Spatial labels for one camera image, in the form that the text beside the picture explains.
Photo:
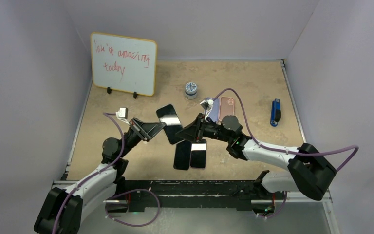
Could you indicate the orange framed whiteboard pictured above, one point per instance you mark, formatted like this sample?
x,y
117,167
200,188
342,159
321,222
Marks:
x,y
123,63

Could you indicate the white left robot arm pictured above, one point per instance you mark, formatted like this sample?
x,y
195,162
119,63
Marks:
x,y
64,210

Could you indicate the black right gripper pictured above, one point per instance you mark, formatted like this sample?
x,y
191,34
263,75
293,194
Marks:
x,y
194,130

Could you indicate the blue black stapler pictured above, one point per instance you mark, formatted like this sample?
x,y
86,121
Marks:
x,y
275,112

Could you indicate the purple phone black screen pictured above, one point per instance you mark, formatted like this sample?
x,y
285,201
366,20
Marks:
x,y
198,154

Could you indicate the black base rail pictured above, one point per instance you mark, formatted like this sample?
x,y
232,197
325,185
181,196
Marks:
x,y
241,195

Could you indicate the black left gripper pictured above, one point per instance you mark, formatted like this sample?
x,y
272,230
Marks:
x,y
145,131

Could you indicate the pink phone case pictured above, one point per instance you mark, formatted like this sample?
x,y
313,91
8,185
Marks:
x,y
227,107

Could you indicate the small black phone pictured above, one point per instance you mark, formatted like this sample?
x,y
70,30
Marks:
x,y
182,155

